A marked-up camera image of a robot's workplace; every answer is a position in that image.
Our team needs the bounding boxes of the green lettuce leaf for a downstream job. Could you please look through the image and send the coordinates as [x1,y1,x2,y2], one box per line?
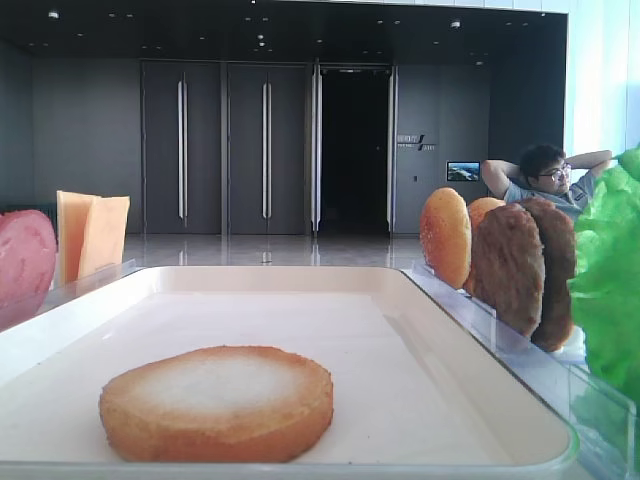
[569,147,639,402]

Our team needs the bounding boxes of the round bread slice on tray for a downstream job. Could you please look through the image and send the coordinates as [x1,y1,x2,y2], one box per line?
[99,346,334,463]

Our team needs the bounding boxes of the front brown meat patty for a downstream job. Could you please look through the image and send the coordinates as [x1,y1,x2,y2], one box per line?
[472,203,545,338]

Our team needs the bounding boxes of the brown meat patty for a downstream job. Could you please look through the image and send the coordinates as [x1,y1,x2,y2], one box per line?
[472,203,545,338]
[520,197,576,352]

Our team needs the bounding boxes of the right orange cheese slice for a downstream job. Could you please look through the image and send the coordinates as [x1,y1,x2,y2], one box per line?
[78,196,130,278]

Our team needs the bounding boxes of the orange cheese slice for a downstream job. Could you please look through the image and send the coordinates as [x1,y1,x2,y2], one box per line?
[56,190,97,285]
[78,196,130,278]

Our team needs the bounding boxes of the left orange cheese slice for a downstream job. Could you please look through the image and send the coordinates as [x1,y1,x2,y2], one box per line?
[56,190,97,285]

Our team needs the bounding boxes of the rear brown meat patty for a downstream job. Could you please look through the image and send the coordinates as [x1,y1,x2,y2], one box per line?
[520,197,576,352]

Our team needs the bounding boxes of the front golden bun slice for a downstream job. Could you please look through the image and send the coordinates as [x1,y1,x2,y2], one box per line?
[420,187,472,289]

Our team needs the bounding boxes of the golden bun slice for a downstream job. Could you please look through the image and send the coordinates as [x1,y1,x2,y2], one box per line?
[420,187,472,289]
[463,197,506,296]

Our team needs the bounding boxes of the dark double door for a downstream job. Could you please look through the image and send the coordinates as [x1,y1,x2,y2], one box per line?
[141,60,311,235]

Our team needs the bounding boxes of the rear golden bun slice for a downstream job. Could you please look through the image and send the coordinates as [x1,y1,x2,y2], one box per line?
[463,197,506,296]

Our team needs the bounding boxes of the cream rectangular tray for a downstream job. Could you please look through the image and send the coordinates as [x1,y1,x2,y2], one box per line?
[1,266,580,479]

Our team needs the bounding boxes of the seated man with glasses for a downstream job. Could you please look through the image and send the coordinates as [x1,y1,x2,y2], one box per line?
[480,144,613,220]

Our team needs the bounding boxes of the small wall screen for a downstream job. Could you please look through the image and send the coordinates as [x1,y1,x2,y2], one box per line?
[446,161,480,182]

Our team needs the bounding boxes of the right clear acrylic rack rail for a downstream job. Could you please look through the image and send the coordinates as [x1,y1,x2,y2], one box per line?
[404,261,639,479]

